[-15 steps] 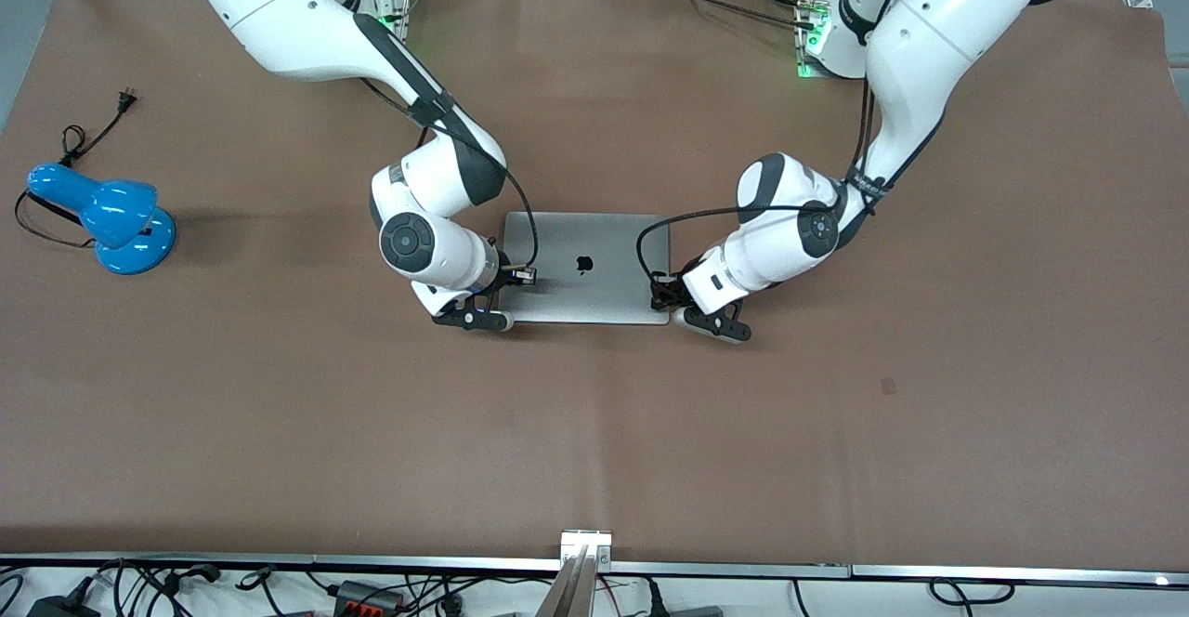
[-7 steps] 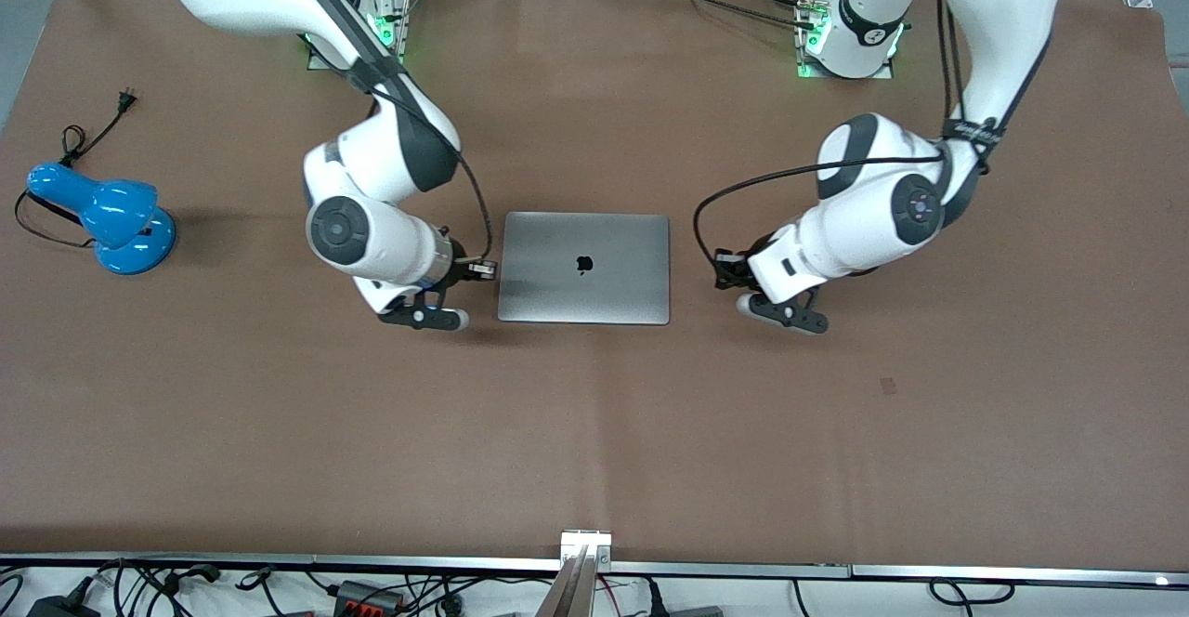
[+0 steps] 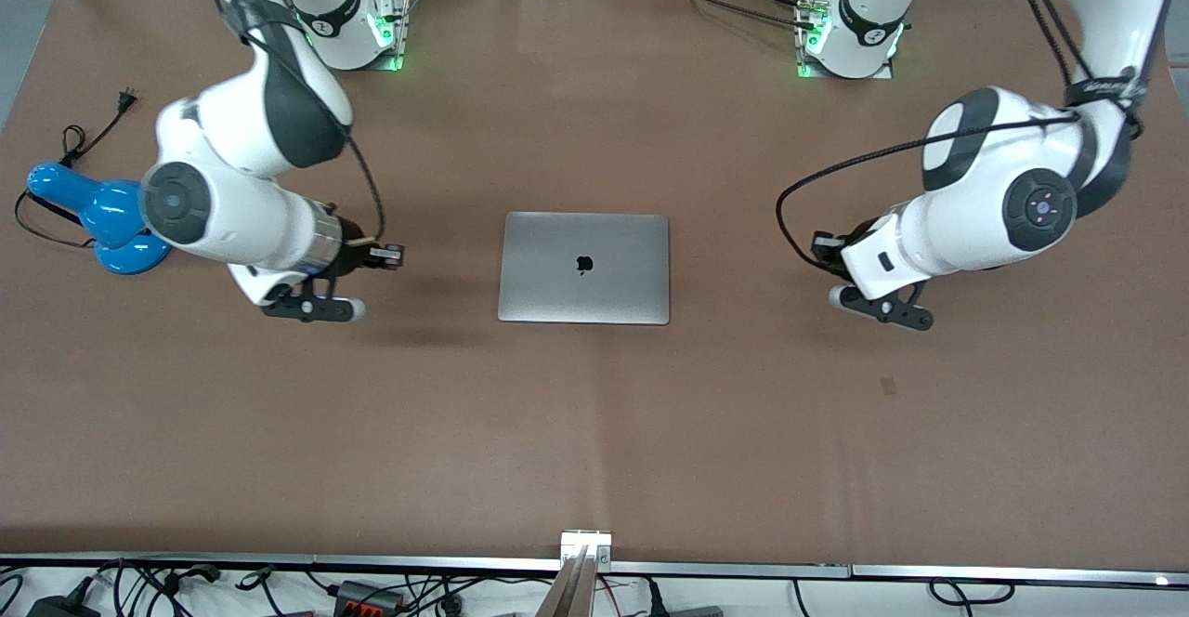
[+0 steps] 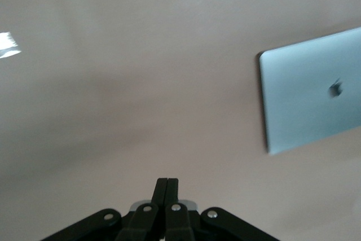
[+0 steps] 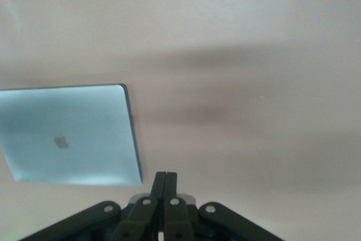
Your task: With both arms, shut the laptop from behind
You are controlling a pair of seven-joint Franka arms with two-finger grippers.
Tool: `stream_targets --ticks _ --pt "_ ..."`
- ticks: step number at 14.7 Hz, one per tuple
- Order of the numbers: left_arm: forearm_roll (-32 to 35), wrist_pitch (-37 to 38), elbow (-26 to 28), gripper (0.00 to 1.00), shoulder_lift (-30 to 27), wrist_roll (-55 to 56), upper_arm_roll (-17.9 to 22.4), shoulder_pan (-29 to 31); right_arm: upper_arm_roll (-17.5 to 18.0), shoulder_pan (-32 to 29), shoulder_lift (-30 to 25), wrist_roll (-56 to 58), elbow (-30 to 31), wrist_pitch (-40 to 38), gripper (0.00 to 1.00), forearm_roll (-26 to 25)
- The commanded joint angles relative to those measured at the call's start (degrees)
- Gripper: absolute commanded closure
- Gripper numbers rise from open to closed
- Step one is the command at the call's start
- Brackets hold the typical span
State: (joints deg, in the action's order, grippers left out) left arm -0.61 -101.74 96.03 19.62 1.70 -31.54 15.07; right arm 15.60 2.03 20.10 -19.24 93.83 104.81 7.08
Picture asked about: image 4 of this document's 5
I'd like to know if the silver laptop with black keys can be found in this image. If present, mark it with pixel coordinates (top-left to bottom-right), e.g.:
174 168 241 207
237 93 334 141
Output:
258 27 361 156

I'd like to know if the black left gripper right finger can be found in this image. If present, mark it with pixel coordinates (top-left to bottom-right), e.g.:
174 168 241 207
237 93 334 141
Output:
165 178 279 241

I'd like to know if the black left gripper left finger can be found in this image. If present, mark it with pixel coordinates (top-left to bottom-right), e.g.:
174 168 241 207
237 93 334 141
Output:
41 177 169 241

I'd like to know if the white crumpled paper scrap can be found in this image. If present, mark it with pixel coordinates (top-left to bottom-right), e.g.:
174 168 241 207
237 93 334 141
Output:
0 31 23 60

